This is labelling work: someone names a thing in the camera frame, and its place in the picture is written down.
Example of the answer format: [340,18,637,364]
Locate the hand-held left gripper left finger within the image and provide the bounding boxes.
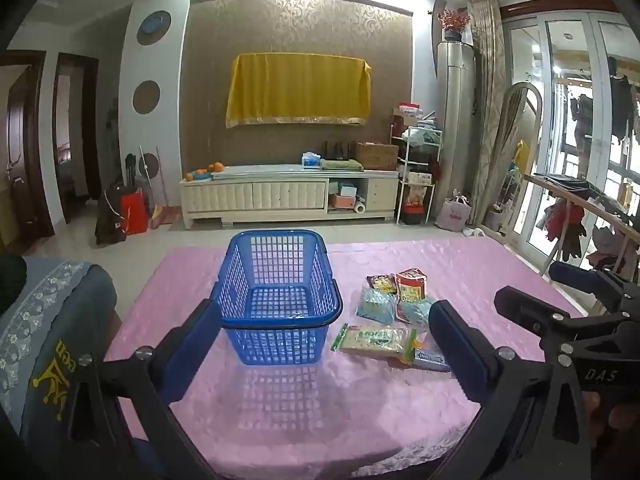
[62,299,223,480]

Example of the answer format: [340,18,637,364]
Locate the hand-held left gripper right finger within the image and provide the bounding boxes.
[428,300,596,480]

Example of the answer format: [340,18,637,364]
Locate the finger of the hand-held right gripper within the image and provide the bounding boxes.
[494,286,576,356]
[550,261,640,311]

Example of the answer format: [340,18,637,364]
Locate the blue wafer packet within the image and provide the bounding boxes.
[411,347,452,372]

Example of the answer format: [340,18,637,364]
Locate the light blue snack packet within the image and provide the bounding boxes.
[399,297,440,333]
[356,287,399,325]

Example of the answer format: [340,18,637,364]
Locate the red white snack packet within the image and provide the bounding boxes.
[395,267,429,322]

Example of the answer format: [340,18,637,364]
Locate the green cream cracker packet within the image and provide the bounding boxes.
[331,323,417,365]

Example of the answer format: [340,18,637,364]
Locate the blue plastic basket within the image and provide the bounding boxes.
[209,230,344,366]

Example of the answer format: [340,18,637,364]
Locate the person's right hand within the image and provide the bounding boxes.
[585,392,640,451]

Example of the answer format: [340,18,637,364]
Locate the red hanging cloth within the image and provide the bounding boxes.
[545,197,586,261]

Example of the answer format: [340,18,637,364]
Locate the wooden drying rack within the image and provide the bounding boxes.
[524,172,640,281]

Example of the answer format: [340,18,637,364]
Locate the purple snack packet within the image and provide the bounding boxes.
[366,274,398,295]

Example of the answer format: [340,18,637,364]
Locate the pink quilted tablecloth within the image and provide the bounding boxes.
[102,237,586,480]

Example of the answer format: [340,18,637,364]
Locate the pink tote bag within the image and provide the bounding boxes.
[435,190,472,232]

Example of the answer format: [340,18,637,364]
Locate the broom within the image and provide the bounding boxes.
[150,146,177,226]

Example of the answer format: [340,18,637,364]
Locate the red bag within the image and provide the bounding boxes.
[120,190,149,236]

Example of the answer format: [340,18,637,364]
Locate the black bag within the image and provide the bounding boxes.
[95,185,128,246]

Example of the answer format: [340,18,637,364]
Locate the arched standing mirror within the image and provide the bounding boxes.
[492,81,543,233]

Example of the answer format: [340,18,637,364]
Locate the cream tv cabinet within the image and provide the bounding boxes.
[179,165,401,228]

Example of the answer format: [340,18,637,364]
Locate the glass balcony door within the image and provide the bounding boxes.
[500,10,640,311]

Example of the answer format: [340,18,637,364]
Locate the white shelf rack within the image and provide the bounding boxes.
[396,127,443,225]

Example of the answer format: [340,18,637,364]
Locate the beige patterned curtain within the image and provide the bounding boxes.
[467,0,526,226]

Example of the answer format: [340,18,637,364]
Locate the standing air conditioner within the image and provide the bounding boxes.
[437,41,477,201]

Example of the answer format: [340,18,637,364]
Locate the brown cardboard box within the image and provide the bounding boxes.
[355,142,400,171]

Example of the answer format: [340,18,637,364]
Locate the green folded cloth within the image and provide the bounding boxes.
[320,158,364,172]

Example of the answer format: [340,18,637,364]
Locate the dark wooden doorway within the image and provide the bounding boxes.
[52,52,101,223]

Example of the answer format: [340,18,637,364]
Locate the dark wooden door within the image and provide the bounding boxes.
[0,50,55,256]

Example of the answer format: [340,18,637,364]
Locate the yellow cloth cover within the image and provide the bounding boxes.
[226,52,373,128]

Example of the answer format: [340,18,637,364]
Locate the vase with red flowers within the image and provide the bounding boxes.
[437,8,472,42]

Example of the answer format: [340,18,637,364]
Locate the large brown wall disc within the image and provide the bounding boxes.
[132,80,161,113]

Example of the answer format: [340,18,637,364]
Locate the blue wall plate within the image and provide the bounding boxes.
[137,10,172,46]

